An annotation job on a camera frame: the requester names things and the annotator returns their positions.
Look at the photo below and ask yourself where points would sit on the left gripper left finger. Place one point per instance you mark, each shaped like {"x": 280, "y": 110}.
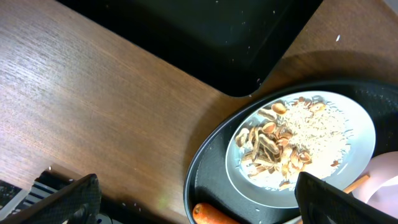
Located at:
{"x": 77, "y": 203}

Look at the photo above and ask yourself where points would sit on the orange carrot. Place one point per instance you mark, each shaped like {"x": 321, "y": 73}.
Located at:
{"x": 204, "y": 213}

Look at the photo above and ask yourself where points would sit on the pink bowl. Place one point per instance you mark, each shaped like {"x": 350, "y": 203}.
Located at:
{"x": 380, "y": 190}

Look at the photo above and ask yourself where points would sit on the round black serving tray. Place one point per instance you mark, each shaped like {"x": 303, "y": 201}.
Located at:
{"x": 207, "y": 180}

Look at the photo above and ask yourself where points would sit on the black rectangular tray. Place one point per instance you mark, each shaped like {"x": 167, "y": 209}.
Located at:
{"x": 231, "y": 45}

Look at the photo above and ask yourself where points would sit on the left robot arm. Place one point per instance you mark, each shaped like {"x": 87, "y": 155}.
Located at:
{"x": 47, "y": 184}

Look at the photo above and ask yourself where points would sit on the rice and peanut shells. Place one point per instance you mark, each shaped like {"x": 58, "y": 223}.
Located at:
{"x": 287, "y": 138}

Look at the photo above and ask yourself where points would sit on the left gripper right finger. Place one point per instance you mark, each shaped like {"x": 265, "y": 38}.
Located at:
{"x": 320, "y": 202}

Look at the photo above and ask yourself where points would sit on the grey plate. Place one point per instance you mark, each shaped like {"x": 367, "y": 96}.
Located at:
{"x": 362, "y": 139}

